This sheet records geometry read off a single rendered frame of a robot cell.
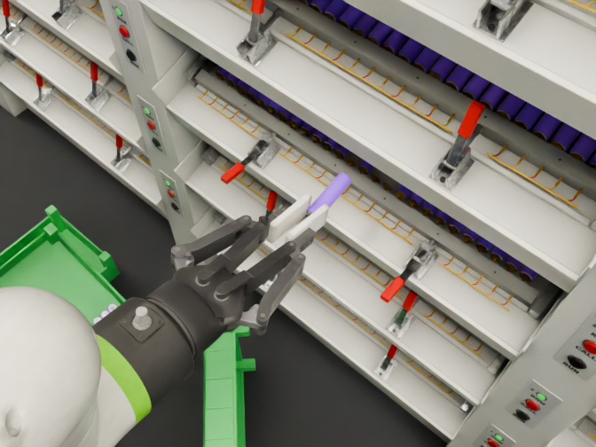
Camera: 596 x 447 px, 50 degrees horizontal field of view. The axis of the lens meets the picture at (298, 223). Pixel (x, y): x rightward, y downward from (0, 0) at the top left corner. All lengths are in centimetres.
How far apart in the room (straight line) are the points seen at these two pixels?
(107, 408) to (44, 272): 88
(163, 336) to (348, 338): 66
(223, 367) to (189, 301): 54
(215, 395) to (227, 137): 44
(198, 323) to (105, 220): 98
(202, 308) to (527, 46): 35
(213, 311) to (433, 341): 47
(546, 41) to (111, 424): 45
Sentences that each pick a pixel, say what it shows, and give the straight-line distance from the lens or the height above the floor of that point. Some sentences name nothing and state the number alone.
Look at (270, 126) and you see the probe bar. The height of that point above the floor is 58.
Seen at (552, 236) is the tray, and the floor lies 74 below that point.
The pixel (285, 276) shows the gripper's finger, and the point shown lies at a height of 68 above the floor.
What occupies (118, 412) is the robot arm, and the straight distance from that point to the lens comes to 57.
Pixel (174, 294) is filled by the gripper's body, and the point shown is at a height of 73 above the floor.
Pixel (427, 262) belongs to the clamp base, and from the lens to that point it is 82.
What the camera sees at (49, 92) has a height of 19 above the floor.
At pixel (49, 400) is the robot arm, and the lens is 42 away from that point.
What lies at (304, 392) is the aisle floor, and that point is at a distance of 133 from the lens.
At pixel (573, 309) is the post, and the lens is 69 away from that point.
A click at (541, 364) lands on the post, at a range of 80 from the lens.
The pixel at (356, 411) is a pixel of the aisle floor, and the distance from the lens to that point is 132.
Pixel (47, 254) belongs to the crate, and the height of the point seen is 11.
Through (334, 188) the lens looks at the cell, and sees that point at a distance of 76.
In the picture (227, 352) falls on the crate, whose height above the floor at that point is 20.
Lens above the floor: 126
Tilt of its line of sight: 58 degrees down
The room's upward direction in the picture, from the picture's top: straight up
